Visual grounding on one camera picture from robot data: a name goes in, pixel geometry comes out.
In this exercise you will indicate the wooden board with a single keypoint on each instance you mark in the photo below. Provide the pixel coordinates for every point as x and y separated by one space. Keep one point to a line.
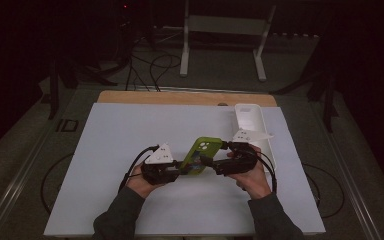
180 98

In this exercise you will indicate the white board mat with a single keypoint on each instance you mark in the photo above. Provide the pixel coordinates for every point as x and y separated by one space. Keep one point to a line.
113 133

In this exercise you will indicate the green phone case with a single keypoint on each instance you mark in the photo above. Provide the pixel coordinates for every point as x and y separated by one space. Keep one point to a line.
205 146

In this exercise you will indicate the metal floor rail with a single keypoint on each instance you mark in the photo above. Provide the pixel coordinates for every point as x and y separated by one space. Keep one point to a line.
353 186
13 175

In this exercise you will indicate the white plastic tray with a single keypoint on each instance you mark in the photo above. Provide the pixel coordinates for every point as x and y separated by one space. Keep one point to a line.
250 116

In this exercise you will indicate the white metal stand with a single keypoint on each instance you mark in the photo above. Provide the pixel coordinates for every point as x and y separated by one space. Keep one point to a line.
184 60

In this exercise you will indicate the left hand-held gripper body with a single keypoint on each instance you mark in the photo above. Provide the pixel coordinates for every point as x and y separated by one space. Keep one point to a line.
160 173

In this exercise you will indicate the person's right hand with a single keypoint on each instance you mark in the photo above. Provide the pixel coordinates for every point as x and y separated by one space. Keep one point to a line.
253 183

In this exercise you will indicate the black tripod stand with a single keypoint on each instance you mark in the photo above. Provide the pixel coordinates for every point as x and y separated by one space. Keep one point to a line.
54 93
328 106

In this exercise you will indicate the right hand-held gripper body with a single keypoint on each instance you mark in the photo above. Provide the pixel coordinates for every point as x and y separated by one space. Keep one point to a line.
236 165

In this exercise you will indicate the person's left hand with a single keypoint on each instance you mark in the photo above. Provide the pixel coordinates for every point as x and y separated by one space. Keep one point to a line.
140 185

